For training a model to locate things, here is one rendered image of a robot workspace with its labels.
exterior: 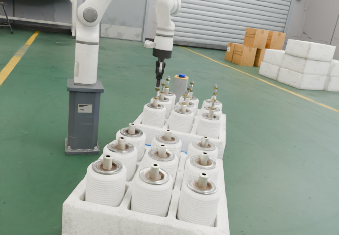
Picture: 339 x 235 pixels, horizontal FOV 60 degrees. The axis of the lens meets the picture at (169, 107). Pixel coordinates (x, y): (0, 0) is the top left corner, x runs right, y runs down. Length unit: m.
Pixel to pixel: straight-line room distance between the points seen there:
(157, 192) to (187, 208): 0.08
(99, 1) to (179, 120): 0.55
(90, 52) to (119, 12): 5.05
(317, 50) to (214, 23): 3.43
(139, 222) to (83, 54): 0.74
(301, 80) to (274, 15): 4.04
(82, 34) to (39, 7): 4.97
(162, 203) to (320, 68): 3.44
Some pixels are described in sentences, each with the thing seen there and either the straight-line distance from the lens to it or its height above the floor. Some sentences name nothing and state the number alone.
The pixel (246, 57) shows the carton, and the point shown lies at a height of 0.13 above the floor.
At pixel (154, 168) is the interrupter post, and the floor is 0.28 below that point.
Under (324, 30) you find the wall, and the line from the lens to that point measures 7.82.
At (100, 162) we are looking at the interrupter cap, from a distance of 0.77.
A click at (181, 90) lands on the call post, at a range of 1.60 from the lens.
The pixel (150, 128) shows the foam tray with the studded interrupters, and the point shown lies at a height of 0.18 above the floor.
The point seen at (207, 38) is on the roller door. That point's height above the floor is 0.24.
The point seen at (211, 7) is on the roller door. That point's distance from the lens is 6.84.
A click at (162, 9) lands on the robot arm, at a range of 1.16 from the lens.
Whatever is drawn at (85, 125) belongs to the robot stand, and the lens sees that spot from 1.30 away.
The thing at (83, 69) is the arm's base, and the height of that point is 0.37.
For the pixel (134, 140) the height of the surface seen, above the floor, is 0.24.
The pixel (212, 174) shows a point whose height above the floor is 0.24.
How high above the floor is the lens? 0.63
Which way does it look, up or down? 17 degrees down
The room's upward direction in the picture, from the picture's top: 8 degrees clockwise
